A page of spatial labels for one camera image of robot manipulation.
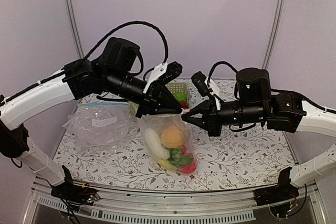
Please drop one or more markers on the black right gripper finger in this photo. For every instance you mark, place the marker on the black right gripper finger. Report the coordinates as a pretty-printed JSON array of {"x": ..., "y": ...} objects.
[
  {"x": 201, "y": 108},
  {"x": 195, "y": 121}
]

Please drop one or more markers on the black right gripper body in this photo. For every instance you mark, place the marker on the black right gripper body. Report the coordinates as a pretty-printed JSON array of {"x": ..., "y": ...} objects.
[{"x": 215, "y": 124}]

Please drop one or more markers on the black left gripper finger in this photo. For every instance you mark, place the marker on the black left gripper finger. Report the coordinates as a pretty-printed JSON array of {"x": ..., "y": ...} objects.
[
  {"x": 157, "y": 111},
  {"x": 166, "y": 100}
]

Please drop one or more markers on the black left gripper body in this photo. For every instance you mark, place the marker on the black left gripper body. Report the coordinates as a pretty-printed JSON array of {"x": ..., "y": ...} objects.
[{"x": 149, "y": 100}]

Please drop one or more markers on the pink zip top bag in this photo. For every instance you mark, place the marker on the pink zip top bag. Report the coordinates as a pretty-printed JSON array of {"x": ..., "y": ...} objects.
[{"x": 160, "y": 122}]

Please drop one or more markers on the orange toy fruit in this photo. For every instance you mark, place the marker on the orange toy fruit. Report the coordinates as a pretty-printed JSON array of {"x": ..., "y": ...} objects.
[{"x": 172, "y": 137}]

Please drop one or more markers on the yellow toy banana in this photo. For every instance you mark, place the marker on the yellow toy banana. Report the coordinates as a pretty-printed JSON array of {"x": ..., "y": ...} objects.
[{"x": 167, "y": 165}]

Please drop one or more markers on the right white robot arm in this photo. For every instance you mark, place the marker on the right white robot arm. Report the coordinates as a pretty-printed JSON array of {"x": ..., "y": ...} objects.
[{"x": 281, "y": 110}]

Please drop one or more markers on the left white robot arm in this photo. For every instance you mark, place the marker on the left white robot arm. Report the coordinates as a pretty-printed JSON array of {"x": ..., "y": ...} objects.
[{"x": 111, "y": 73}]

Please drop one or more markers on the clear plastic bag with label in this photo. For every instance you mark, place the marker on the clear plastic bag with label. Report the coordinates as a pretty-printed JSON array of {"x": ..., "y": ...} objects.
[{"x": 101, "y": 126}]

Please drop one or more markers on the green toy pepper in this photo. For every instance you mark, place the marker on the green toy pepper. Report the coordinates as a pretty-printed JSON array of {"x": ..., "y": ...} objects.
[{"x": 181, "y": 97}]

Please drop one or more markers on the beige plastic basket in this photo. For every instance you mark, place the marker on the beige plastic basket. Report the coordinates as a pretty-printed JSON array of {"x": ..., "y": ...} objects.
[{"x": 180, "y": 91}]

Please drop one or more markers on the dark red toy fruit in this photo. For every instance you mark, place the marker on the dark red toy fruit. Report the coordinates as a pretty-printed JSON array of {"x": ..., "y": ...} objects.
[{"x": 184, "y": 105}]

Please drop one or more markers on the floral table mat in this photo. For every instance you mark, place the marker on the floral table mat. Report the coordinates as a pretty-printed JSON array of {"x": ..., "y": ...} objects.
[{"x": 231, "y": 161}]

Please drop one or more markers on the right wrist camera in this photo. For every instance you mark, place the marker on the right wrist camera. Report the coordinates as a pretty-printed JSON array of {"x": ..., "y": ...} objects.
[{"x": 207, "y": 88}]

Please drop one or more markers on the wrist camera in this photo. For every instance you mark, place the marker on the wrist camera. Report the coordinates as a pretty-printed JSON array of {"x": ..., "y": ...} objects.
[
  {"x": 164, "y": 73},
  {"x": 207, "y": 88}
]

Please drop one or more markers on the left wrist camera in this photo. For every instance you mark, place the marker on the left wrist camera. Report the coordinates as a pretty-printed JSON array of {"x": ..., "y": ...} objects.
[{"x": 164, "y": 73}]

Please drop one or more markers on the aluminium front rail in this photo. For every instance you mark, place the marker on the aluminium front rail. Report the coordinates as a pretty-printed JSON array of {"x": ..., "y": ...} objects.
[{"x": 127, "y": 205}]

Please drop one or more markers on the right aluminium frame post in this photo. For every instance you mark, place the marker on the right aluminium frame post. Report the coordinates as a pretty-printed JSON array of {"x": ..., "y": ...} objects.
[{"x": 273, "y": 33}]

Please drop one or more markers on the aluminium frame post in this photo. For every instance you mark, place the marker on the aluminium frame post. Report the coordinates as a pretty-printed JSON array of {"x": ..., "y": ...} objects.
[
  {"x": 74, "y": 28},
  {"x": 273, "y": 33}
]

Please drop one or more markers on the left aluminium frame post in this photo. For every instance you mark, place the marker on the left aluminium frame post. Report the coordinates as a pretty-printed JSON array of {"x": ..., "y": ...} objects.
[{"x": 74, "y": 28}]

